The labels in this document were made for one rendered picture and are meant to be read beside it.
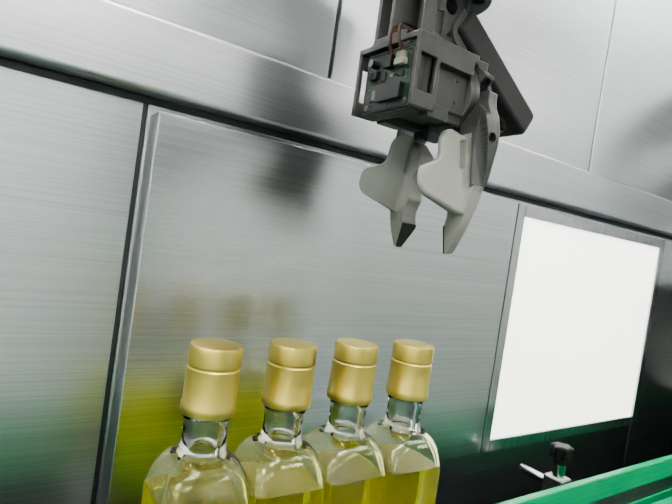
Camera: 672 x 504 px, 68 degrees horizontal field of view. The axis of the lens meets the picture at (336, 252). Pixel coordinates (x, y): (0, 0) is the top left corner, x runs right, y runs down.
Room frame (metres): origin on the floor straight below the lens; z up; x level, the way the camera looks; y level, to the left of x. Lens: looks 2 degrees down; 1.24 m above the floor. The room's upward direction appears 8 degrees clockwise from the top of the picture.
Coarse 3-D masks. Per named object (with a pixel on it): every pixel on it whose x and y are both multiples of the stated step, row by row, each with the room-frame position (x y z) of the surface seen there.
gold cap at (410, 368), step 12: (396, 348) 0.41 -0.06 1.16; (408, 348) 0.40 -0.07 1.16; (420, 348) 0.40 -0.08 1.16; (432, 348) 0.41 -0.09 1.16; (396, 360) 0.41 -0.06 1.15; (408, 360) 0.40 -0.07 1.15; (420, 360) 0.40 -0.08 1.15; (432, 360) 0.41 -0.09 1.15; (396, 372) 0.41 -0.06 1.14; (408, 372) 0.40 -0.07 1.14; (420, 372) 0.40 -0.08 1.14; (396, 384) 0.40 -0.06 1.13; (408, 384) 0.40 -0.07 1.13; (420, 384) 0.40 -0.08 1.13; (396, 396) 0.40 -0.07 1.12; (408, 396) 0.40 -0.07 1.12; (420, 396) 0.40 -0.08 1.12
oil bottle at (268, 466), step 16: (240, 448) 0.35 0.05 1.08; (256, 448) 0.34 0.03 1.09; (272, 448) 0.34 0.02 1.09; (288, 448) 0.34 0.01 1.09; (304, 448) 0.35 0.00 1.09; (256, 464) 0.33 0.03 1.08; (272, 464) 0.33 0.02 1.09; (288, 464) 0.33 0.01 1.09; (304, 464) 0.34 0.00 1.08; (320, 464) 0.35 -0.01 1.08; (256, 480) 0.32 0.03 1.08; (272, 480) 0.32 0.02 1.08; (288, 480) 0.33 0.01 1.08; (304, 480) 0.34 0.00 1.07; (320, 480) 0.34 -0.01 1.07; (256, 496) 0.32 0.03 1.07; (272, 496) 0.32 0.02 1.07; (288, 496) 0.33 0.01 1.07; (304, 496) 0.34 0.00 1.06; (320, 496) 0.34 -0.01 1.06
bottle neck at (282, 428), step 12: (264, 408) 0.35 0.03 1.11; (264, 420) 0.35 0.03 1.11; (276, 420) 0.34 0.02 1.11; (288, 420) 0.34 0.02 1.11; (300, 420) 0.35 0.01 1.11; (264, 432) 0.35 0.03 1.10; (276, 432) 0.34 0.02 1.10; (288, 432) 0.34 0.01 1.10; (300, 432) 0.35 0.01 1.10; (288, 444) 0.34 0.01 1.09
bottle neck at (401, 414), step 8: (392, 400) 0.41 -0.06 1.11; (400, 400) 0.40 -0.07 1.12; (392, 408) 0.41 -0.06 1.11; (400, 408) 0.40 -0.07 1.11; (408, 408) 0.40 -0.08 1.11; (416, 408) 0.41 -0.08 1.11; (392, 416) 0.41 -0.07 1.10; (400, 416) 0.40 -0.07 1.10; (408, 416) 0.40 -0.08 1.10; (416, 416) 0.41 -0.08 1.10; (392, 424) 0.41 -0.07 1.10; (400, 424) 0.40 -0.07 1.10; (408, 424) 0.40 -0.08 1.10; (416, 424) 0.41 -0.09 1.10
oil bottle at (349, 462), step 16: (320, 432) 0.38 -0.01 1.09; (320, 448) 0.37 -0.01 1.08; (336, 448) 0.36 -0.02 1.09; (352, 448) 0.37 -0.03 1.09; (368, 448) 0.37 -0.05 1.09; (336, 464) 0.36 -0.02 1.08; (352, 464) 0.36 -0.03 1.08; (368, 464) 0.37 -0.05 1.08; (384, 464) 0.38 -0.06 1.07; (336, 480) 0.35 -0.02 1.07; (352, 480) 0.36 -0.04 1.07; (368, 480) 0.37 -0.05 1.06; (384, 480) 0.38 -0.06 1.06; (336, 496) 0.35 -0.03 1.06; (352, 496) 0.36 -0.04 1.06; (368, 496) 0.37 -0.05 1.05
